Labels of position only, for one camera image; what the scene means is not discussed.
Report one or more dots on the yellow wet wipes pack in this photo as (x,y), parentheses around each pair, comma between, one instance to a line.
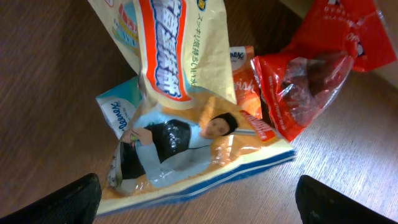
(188,134)

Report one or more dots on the orange tissue pack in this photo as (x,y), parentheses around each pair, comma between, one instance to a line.
(245,85)

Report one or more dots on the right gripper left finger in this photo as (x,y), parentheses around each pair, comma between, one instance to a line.
(75,203)

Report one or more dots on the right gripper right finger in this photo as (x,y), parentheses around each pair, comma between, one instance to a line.
(317,203)

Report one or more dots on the red snack bag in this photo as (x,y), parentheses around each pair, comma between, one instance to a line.
(335,38)

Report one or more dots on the green tissue pack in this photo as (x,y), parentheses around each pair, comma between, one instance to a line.
(119,104)

